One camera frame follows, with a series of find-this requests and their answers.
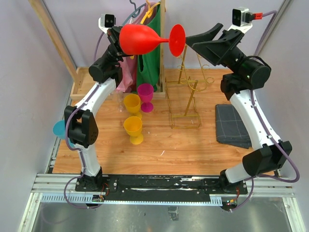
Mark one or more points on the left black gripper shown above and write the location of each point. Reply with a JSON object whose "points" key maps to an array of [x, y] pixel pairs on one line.
{"points": [[114, 36]]}

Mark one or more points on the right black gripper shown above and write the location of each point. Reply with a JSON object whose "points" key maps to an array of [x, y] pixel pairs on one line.
{"points": [[213, 50]]}

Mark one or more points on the red plastic wine glass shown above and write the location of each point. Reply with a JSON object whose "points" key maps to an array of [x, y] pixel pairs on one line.
{"points": [[141, 39]]}

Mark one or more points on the magenta plastic wine glass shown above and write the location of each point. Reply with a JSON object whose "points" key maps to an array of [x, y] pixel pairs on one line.
{"points": [[146, 92]]}

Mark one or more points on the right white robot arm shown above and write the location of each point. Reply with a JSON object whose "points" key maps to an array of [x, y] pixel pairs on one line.
{"points": [[248, 73]]}

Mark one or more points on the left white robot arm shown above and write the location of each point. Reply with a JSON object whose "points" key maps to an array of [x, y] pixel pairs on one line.
{"points": [[81, 130]]}

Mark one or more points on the clear glass wine glass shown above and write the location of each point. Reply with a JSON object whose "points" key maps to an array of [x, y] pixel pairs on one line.
{"points": [[120, 98]]}

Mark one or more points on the rear yellow wine glass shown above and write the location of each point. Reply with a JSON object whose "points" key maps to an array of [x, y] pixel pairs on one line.
{"points": [[132, 104]]}

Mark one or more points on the yellow wine glass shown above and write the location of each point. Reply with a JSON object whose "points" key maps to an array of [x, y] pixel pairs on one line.
{"points": [[133, 127], [132, 104]]}

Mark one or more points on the front yellow wine glass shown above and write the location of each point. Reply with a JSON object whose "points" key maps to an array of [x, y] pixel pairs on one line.
{"points": [[133, 127]]}

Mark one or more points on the teal plastic wine glass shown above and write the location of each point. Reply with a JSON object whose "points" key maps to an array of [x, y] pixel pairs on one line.
{"points": [[59, 129]]}

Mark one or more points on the grey clothes hanger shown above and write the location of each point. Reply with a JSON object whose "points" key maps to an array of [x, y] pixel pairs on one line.
{"points": [[138, 13]]}

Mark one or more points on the yellow clothes hanger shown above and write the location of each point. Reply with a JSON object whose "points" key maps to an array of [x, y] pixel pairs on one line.
{"points": [[151, 16]]}

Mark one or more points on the green vest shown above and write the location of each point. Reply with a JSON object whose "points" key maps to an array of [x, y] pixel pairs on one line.
{"points": [[148, 68]]}

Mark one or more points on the pink shirt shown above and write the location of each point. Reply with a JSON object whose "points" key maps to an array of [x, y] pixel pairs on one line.
{"points": [[129, 74]]}

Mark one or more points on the grey checked cloth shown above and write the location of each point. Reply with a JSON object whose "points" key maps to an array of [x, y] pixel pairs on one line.
{"points": [[230, 129]]}

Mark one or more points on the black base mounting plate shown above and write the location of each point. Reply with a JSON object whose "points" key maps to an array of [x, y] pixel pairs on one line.
{"points": [[158, 188]]}

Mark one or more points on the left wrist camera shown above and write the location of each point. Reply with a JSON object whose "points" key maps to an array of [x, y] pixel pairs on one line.
{"points": [[106, 21]]}

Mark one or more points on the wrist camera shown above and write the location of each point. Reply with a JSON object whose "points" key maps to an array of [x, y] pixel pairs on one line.
{"points": [[242, 19], [106, 21]]}

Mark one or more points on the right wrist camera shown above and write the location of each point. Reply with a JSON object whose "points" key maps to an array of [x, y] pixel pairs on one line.
{"points": [[242, 19]]}

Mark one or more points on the wooden clothes rack frame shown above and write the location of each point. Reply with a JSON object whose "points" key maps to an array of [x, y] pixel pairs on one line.
{"points": [[80, 75]]}

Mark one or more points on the gold wire wine glass rack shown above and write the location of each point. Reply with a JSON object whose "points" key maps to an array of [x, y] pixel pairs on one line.
{"points": [[181, 92]]}

